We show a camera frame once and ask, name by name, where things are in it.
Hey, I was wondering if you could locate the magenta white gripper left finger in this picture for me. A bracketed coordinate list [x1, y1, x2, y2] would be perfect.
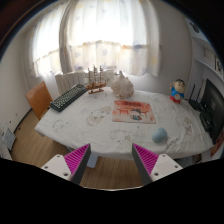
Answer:
[42, 144, 91, 185]

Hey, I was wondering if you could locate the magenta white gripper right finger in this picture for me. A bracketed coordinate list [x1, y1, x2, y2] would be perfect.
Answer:
[132, 144, 182, 185]

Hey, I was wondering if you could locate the light blue computer mouse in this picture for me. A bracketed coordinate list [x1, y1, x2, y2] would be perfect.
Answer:
[152, 128, 168, 143]

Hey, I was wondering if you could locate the pink cartoon mouse pad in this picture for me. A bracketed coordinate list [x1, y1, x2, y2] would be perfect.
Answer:
[112, 100, 156, 124]

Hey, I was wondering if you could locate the white patterned tablecloth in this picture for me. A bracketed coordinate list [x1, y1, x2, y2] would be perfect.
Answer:
[35, 87, 213, 159]

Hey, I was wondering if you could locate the black computer keyboard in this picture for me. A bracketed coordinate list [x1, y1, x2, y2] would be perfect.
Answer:
[50, 84, 87, 112]

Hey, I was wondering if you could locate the wooden chair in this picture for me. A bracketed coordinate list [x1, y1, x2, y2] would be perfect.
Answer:
[26, 81, 52, 119]

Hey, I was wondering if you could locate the black computer monitor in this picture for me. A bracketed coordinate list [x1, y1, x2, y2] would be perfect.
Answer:
[200, 79, 224, 143]

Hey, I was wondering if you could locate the black wifi router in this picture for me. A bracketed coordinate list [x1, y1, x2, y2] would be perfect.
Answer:
[188, 88, 203, 112]

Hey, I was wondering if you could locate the cartoon boy figurine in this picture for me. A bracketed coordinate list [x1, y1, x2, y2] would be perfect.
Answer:
[170, 79, 185, 104]

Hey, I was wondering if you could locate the large white conch shell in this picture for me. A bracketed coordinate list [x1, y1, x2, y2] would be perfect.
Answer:
[111, 71, 134, 99]

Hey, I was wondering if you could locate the white radiator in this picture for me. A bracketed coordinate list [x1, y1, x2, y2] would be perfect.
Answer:
[55, 69, 114, 94]

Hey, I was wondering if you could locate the wooden model sailing ship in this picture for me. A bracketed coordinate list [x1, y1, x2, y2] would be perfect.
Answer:
[85, 67, 107, 94]

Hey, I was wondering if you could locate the white sheer curtain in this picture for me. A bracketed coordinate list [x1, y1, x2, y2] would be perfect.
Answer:
[27, 0, 161, 78]

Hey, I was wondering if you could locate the white wall shelf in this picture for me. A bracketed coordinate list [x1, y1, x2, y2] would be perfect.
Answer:
[189, 19, 224, 83]

